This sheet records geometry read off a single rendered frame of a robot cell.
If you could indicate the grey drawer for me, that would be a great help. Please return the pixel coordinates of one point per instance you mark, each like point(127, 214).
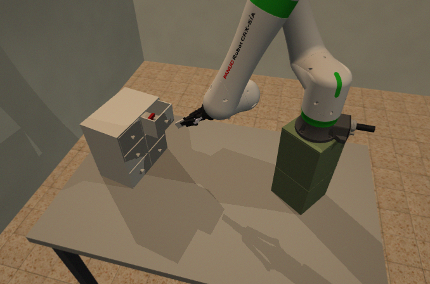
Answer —
point(135, 154)
point(156, 127)
point(140, 170)
point(130, 136)
point(157, 150)
point(150, 140)

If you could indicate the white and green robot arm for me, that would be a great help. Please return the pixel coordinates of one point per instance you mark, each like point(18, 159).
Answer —
point(325, 80)

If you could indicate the small beige chest of drawers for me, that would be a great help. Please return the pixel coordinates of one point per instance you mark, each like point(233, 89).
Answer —
point(103, 128)

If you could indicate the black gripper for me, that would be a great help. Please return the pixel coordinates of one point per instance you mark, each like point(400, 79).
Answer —
point(193, 118)

